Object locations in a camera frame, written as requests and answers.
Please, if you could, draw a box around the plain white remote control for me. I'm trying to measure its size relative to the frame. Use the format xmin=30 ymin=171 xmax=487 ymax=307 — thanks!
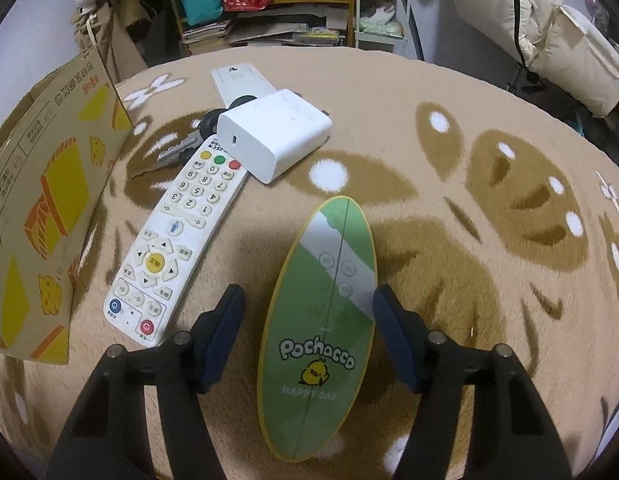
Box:
xmin=211 ymin=62 xmax=276 ymax=104

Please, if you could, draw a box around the white remote with number buttons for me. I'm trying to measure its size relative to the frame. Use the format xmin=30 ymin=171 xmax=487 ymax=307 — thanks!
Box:
xmin=104 ymin=147 xmax=250 ymax=348

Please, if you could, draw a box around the cream padded coat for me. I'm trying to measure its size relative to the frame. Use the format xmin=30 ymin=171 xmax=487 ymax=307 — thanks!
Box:
xmin=449 ymin=0 xmax=619 ymax=118

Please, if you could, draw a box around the green Pochacco packet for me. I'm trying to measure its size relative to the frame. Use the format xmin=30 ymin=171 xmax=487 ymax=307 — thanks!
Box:
xmin=257 ymin=195 xmax=377 ymax=462

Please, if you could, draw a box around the cardboard box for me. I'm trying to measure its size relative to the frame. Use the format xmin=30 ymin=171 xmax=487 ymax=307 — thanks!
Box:
xmin=0 ymin=45 xmax=135 ymax=365

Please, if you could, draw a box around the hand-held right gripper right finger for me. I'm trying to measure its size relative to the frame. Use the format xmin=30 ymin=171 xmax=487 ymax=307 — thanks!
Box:
xmin=372 ymin=282 xmax=573 ymax=480

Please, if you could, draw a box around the khaki coat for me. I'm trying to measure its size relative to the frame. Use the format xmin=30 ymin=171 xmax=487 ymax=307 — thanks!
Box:
xmin=72 ymin=0 xmax=150 ymax=83

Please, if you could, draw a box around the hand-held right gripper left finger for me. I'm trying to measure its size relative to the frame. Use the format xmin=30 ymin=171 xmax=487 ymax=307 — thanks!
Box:
xmin=47 ymin=284 xmax=248 ymax=480

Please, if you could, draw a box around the stack of books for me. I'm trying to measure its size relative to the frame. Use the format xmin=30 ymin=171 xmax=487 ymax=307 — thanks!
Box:
xmin=230 ymin=25 xmax=347 ymax=52
xmin=182 ymin=20 xmax=235 ymax=56

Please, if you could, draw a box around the grey cardboard sheet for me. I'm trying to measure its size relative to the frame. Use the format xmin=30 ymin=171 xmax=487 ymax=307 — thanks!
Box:
xmin=230 ymin=21 xmax=313 ymax=45

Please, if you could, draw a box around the bunch of keys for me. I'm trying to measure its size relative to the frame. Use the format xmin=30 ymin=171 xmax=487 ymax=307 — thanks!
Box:
xmin=157 ymin=94 xmax=263 ymax=167

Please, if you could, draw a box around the wooden shelf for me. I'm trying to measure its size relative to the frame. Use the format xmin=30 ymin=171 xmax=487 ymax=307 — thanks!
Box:
xmin=162 ymin=0 xmax=357 ymax=58

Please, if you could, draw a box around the white charger block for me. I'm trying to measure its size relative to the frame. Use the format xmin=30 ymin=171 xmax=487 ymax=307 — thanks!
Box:
xmin=217 ymin=88 xmax=333 ymax=185

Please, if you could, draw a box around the pale green packet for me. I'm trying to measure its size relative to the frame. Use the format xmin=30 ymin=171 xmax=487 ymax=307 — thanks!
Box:
xmin=362 ymin=7 xmax=405 ymax=37

